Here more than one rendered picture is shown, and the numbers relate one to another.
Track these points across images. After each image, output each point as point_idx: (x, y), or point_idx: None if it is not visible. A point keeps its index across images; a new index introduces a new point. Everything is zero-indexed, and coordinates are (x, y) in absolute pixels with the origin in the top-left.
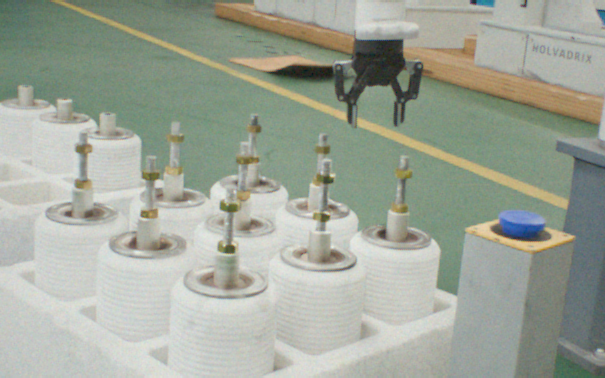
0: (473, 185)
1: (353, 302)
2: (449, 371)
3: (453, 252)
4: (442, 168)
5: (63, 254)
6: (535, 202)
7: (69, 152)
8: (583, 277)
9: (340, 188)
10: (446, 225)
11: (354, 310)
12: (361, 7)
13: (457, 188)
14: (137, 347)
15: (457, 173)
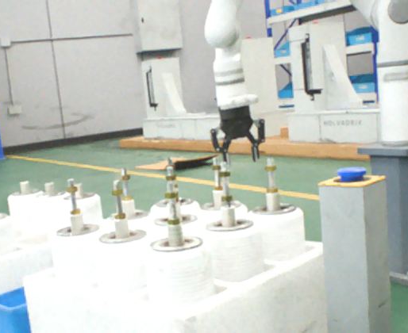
0: (307, 204)
1: (256, 247)
2: (325, 277)
3: (305, 240)
4: (285, 199)
5: (71, 254)
6: None
7: (57, 213)
8: (390, 228)
9: None
10: None
11: (258, 252)
12: (220, 91)
13: (298, 208)
14: (128, 296)
15: (295, 200)
